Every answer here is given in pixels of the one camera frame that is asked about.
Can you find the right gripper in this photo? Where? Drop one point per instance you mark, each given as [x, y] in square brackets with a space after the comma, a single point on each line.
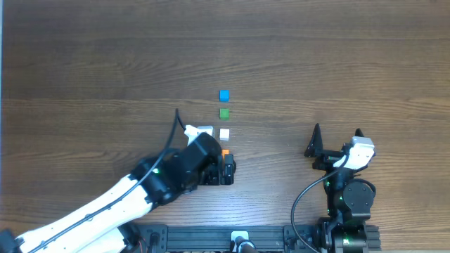
[327, 162]

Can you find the orange cube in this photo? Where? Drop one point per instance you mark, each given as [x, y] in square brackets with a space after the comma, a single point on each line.
[225, 152]

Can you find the green cube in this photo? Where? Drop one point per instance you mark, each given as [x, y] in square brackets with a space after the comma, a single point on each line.
[224, 113]

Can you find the blue cube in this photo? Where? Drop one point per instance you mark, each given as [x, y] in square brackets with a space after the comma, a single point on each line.
[224, 95]

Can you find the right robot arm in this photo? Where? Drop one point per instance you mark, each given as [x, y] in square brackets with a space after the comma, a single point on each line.
[355, 200]

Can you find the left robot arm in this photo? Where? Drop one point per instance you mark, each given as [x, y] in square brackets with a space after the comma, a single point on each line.
[105, 207]

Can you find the white cube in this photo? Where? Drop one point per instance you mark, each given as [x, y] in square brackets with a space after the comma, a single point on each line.
[224, 134]

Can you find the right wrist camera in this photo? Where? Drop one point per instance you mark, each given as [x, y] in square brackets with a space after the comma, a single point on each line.
[358, 151]

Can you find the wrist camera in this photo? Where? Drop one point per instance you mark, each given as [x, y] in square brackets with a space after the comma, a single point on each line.
[198, 132]
[358, 151]

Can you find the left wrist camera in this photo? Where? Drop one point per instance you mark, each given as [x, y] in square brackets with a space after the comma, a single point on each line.
[198, 132]

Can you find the mounting rail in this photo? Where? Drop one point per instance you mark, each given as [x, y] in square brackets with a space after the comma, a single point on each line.
[200, 239]

